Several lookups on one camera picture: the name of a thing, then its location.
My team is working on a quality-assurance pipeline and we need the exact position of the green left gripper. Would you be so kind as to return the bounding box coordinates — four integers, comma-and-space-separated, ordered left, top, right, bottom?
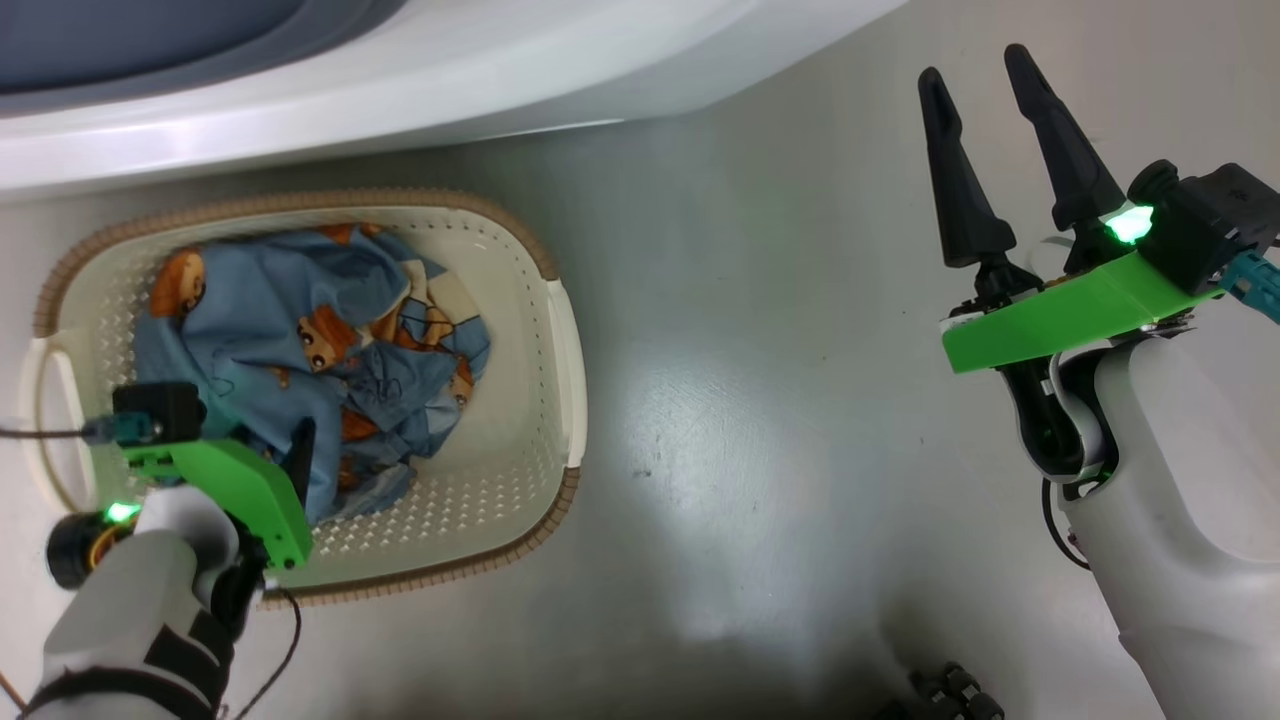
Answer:
122, 418, 318, 571

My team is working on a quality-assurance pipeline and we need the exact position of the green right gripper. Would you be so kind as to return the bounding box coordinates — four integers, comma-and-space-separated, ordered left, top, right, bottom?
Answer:
918, 43, 1226, 376

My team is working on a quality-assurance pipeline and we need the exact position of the white front-load washing machine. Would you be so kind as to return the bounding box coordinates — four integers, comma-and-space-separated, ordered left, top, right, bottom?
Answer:
0, 0, 906, 201

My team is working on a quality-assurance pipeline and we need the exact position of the cream perforated laundry basket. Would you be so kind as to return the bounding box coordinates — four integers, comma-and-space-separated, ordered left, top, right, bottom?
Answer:
18, 188, 588, 611

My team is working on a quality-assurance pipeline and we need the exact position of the teal left camera connector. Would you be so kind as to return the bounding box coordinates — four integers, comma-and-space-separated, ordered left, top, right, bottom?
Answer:
82, 415, 161, 446

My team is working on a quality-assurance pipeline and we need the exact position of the teal camera connector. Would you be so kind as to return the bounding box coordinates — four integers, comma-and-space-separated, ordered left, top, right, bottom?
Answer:
82, 415, 161, 446
1218, 250, 1280, 323

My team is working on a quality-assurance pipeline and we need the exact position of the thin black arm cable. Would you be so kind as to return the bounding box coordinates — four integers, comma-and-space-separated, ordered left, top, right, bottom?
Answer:
1040, 480, 1091, 571
225, 590, 303, 720

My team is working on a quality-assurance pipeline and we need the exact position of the teal right camera connector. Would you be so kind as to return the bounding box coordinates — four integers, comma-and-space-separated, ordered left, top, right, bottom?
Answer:
1218, 250, 1280, 323

